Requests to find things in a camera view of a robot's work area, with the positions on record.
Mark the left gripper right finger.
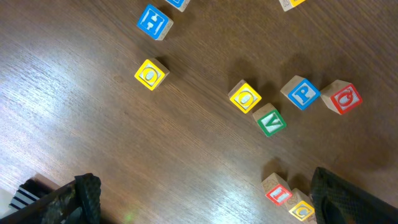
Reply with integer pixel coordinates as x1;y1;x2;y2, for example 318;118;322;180
310;167;397;224

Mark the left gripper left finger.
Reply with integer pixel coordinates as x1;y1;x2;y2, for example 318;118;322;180
1;173;101;223

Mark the yellow C block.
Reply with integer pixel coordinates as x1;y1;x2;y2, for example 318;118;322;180
284;188;315;222

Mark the red I block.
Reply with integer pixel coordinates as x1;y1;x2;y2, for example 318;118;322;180
262;172;293;206

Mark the green V block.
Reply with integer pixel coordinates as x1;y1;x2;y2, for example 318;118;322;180
252;103;287;137

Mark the red Q block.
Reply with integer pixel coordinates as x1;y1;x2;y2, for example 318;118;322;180
320;80;363;115

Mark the blue P block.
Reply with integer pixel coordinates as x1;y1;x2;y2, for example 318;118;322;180
280;75;321;110

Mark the yellow O block centre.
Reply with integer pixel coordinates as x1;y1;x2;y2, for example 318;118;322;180
228;80;262;114

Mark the yellow o block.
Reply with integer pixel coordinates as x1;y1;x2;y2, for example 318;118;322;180
228;80;262;114
134;58;170;91

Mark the yellow O block left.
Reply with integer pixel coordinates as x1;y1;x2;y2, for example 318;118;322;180
134;58;170;91

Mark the blue H block lower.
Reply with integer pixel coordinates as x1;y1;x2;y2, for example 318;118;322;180
137;4;174;41

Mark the blue h block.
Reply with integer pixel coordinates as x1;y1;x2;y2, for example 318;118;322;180
137;4;174;41
166;0;190;12

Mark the yellow block upper left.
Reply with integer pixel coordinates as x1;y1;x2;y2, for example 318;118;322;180
279;0;306;12

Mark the blue H block upper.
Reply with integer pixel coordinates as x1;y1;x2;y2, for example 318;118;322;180
166;0;190;12

